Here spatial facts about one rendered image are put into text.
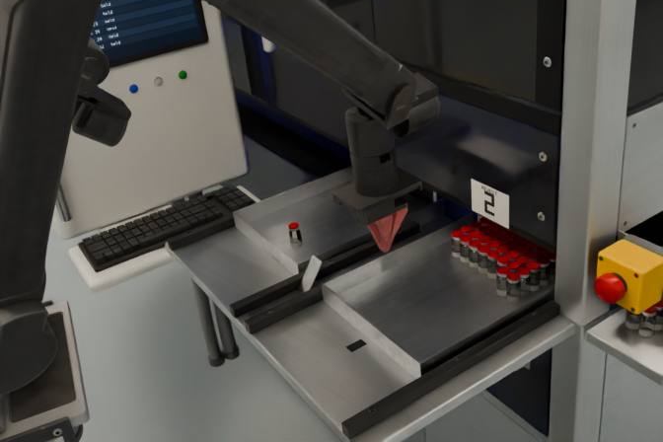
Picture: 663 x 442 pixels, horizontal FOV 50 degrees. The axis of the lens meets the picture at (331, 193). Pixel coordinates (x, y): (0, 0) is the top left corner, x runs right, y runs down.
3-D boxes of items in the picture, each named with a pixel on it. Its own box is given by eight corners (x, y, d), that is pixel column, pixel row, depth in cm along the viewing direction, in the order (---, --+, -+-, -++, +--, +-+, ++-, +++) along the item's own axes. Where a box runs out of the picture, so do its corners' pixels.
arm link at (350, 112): (333, 107, 87) (366, 116, 83) (374, 88, 91) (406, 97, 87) (340, 157, 90) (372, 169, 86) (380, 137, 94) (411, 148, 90)
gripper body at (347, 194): (424, 192, 93) (420, 141, 89) (360, 222, 88) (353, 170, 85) (394, 176, 97) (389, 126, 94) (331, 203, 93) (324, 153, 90)
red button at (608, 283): (607, 286, 101) (609, 262, 99) (631, 299, 98) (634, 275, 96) (589, 297, 100) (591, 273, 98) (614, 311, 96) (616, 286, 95)
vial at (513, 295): (513, 293, 117) (513, 269, 115) (523, 299, 116) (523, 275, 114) (503, 298, 116) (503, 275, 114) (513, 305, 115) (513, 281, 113)
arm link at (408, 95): (344, 51, 83) (396, 91, 79) (412, 24, 89) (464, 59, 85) (331, 129, 91) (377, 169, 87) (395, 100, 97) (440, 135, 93)
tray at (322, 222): (368, 173, 163) (367, 159, 161) (444, 214, 143) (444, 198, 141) (235, 226, 148) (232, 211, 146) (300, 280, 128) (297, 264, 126)
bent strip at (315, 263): (317, 282, 127) (313, 254, 124) (327, 289, 125) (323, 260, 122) (247, 315, 121) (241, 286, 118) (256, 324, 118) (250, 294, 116)
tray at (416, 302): (472, 228, 137) (472, 212, 135) (582, 288, 117) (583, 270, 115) (323, 300, 122) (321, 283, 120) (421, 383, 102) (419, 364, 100)
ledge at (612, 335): (643, 303, 115) (644, 293, 114) (721, 342, 105) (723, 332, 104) (585, 339, 109) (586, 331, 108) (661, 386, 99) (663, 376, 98)
